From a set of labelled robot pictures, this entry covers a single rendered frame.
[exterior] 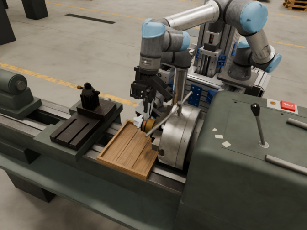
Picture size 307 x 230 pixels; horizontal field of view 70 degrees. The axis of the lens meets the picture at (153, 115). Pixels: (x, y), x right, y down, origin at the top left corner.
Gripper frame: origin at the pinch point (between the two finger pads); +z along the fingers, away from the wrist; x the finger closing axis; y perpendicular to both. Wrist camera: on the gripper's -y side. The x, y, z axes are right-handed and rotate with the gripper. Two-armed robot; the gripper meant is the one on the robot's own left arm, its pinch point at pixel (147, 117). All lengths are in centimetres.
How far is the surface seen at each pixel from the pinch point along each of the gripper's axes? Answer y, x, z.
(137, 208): 5, -17, 73
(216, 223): -39, -6, 48
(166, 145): -8.5, -6.0, 14.0
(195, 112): -15.9, -19.5, 0.8
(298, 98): -133, -309, 60
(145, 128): 6.4, -17.4, 15.8
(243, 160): -38.6, 2.2, 4.1
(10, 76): 100, -18, 10
